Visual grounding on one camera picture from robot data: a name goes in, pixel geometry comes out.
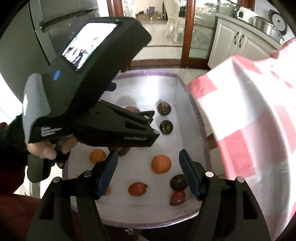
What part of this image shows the large red tomato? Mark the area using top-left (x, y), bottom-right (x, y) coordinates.
top-left (128, 182), bottom-right (148, 197)

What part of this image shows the white kitchen cabinet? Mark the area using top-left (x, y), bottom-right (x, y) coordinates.
top-left (208, 13), bottom-right (281, 69)

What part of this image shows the left hand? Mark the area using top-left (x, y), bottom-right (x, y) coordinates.
top-left (26, 137), bottom-right (78, 161)

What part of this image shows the dark red wrinkled fruit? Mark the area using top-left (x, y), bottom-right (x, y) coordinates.
top-left (170, 190), bottom-right (186, 206)

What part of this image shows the dark passion fruit front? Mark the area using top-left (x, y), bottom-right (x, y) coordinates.
top-left (170, 174), bottom-right (188, 191)

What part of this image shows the small orange tangerine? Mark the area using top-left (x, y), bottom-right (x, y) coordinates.
top-left (89, 149), bottom-right (107, 164)

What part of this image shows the white round tray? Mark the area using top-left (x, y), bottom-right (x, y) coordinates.
top-left (62, 69), bottom-right (212, 230)

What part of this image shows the dark purple passion fruit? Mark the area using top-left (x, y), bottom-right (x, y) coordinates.
top-left (157, 102), bottom-right (171, 116)

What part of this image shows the dark mottled passion fruit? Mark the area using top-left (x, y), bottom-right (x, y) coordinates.
top-left (159, 120), bottom-right (174, 135)

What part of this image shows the red white checkered tablecloth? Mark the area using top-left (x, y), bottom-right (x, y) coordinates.
top-left (188, 39), bottom-right (295, 240)

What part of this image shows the round steel appliance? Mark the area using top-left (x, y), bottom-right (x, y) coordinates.
top-left (268, 9), bottom-right (287, 36)

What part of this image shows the red wooden door frame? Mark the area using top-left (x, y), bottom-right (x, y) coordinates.
top-left (107, 1), bottom-right (255, 69)

